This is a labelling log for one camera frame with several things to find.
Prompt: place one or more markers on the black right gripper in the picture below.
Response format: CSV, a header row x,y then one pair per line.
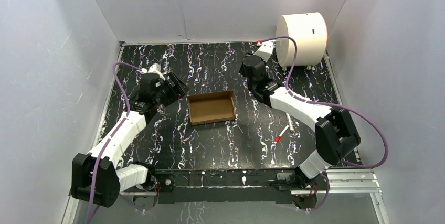
x,y
242,71

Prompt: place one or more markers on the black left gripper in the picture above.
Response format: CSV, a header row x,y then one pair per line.
x,y
177,84

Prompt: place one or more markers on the brown cardboard box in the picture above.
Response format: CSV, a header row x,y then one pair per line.
x,y
211,107

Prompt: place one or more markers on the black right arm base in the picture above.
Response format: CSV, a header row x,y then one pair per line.
x,y
308,194

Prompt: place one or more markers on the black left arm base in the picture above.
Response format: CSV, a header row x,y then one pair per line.
x,y
144,180

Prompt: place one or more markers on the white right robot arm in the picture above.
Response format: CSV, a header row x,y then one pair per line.
x,y
335,132

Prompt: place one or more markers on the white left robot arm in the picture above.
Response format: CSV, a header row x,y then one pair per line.
x,y
95,175

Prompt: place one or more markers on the orange capped white marker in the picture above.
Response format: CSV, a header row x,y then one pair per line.
x,y
289,120

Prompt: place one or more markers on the white cylindrical container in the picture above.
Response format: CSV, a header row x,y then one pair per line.
x,y
309,30

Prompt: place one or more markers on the red capped white marker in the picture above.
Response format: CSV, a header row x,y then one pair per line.
x,y
279,136

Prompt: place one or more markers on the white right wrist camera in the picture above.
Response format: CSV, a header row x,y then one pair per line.
x,y
265,49

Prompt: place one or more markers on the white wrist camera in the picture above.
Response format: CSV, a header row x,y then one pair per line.
x,y
265,49
154,68

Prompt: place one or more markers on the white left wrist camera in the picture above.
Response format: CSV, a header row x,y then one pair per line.
x,y
154,68

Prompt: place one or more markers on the aluminium front rail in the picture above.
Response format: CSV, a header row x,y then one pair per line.
x,y
250,185

